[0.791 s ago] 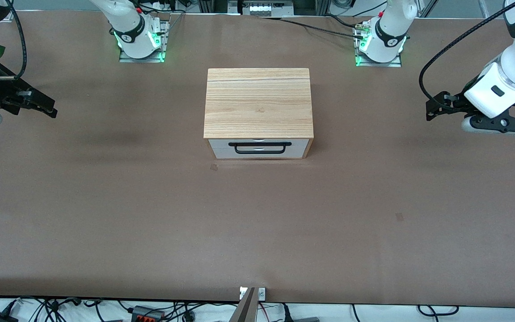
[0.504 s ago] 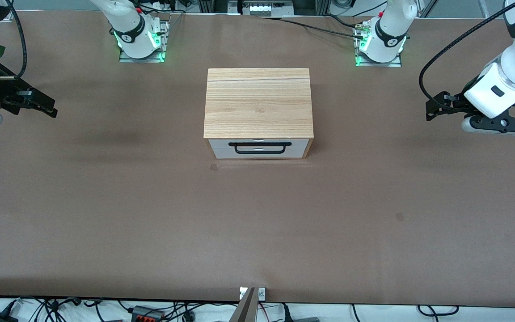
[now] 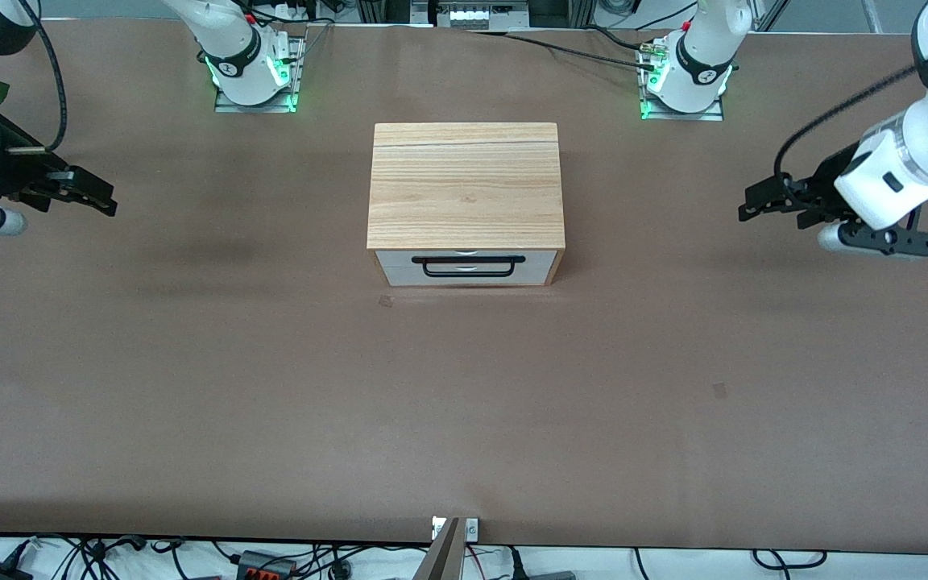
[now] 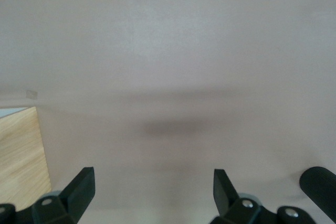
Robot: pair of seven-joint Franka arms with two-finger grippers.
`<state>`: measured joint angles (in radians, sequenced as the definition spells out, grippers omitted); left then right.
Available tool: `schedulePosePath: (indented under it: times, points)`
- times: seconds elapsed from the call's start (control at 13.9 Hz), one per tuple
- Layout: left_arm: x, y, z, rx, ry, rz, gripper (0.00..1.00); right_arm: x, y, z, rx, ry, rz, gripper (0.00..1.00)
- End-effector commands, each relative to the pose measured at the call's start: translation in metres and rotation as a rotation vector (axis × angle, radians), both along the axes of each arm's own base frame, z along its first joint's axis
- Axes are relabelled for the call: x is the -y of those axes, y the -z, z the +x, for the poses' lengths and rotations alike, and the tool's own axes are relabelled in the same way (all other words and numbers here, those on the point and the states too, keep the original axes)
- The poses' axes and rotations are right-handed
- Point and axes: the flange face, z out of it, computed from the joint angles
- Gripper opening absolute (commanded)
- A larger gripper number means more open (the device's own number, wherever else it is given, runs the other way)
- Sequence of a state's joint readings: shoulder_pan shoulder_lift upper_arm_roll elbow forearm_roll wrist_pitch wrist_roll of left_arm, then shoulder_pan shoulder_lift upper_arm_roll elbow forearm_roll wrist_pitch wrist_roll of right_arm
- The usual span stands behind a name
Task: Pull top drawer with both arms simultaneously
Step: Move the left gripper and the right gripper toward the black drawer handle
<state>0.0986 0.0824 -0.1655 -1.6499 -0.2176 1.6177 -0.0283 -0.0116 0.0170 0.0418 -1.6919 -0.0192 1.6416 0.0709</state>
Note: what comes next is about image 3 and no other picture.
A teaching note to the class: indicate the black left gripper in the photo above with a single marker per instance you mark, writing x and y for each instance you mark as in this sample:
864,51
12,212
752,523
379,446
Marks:
828,179

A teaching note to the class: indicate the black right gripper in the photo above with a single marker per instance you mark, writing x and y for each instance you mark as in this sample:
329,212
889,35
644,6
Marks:
6,171

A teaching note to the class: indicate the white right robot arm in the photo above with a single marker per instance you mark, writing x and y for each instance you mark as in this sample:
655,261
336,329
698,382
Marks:
234,48

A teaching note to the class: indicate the light wooden drawer cabinet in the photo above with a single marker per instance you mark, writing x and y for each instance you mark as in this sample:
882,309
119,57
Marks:
464,185

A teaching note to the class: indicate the white power strip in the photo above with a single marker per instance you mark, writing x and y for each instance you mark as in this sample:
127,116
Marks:
468,16

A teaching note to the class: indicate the black power adapter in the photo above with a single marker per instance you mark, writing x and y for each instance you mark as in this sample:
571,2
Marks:
1,573

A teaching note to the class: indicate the black adapter with orange clips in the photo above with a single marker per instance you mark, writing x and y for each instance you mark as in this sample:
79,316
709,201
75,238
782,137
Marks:
267,566

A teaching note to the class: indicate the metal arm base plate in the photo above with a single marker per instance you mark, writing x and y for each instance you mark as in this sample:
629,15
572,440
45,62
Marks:
296,80
718,109

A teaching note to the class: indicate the small metal mount bracket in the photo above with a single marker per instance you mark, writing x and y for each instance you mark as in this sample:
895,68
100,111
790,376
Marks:
472,528

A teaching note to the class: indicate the grey camera mount pole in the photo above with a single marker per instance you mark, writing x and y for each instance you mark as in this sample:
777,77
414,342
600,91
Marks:
441,556

